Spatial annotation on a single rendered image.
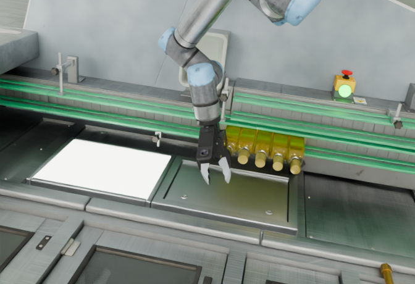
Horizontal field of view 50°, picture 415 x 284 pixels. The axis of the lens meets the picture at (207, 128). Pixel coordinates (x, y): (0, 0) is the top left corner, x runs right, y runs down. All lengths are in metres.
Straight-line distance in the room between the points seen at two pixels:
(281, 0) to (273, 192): 0.75
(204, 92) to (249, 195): 0.47
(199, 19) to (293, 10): 0.28
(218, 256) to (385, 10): 1.05
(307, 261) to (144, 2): 1.13
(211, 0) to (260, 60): 0.66
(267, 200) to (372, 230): 0.36
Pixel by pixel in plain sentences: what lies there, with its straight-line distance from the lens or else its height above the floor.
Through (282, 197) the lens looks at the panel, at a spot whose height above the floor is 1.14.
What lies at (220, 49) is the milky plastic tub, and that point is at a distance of 1.78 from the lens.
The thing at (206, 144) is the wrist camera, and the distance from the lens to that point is 1.24.
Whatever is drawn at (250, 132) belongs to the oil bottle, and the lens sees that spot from 1.63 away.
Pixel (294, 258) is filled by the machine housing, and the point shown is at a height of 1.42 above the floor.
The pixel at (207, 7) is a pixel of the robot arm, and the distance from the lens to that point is 1.19.
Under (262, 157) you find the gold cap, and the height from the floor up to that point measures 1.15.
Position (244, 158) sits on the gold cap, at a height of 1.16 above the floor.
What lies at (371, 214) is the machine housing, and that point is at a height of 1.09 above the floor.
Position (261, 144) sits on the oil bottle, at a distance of 1.56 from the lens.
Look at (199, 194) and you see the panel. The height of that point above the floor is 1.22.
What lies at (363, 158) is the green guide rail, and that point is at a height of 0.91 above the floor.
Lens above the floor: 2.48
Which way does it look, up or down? 65 degrees down
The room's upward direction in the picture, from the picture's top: 156 degrees counter-clockwise
